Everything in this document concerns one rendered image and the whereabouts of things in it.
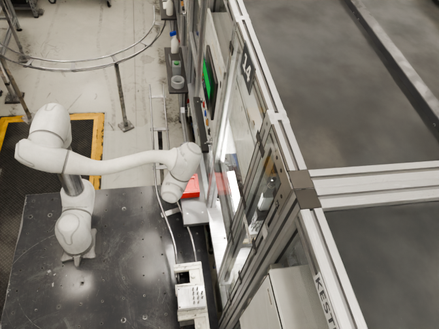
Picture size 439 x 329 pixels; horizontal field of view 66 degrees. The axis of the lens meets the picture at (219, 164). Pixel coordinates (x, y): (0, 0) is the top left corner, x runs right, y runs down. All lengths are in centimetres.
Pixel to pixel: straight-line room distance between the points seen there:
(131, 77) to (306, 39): 315
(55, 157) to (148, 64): 295
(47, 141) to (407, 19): 139
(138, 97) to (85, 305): 241
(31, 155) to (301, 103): 102
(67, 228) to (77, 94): 230
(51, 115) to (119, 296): 99
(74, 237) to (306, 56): 141
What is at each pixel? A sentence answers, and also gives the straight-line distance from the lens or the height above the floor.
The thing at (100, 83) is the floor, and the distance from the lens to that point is 405.
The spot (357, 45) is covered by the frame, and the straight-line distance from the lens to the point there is 118.
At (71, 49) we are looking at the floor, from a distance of 459.
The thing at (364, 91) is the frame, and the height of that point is 201.
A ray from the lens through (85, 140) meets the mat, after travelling 347.
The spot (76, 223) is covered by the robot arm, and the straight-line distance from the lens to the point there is 189.
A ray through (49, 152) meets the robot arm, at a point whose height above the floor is 149.
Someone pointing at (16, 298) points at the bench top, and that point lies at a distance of 212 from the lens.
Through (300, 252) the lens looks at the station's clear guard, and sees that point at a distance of 75.
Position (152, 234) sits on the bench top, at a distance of 209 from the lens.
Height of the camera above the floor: 257
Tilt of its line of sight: 53 degrees down
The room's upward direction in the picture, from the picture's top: 10 degrees clockwise
